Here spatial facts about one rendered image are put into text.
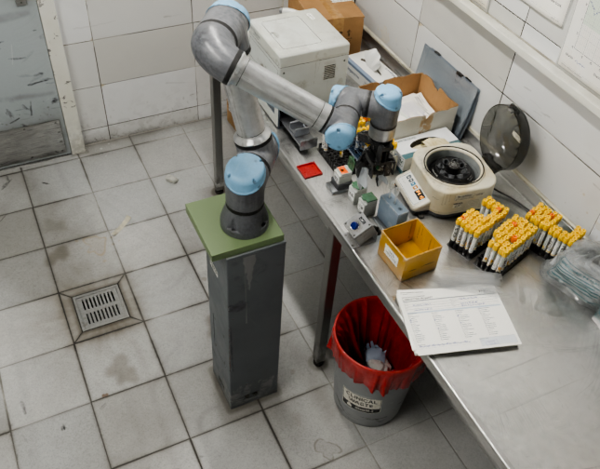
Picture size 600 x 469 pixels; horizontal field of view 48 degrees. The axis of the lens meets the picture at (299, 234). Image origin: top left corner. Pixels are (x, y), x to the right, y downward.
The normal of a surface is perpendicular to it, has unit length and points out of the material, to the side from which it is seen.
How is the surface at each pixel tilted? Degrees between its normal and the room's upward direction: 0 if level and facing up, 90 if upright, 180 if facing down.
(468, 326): 0
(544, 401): 0
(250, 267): 90
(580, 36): 93
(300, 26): 0
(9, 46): 90
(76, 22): 90
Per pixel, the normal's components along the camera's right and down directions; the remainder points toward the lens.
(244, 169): 0.04, -0.58
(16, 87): 0.43, 0.66
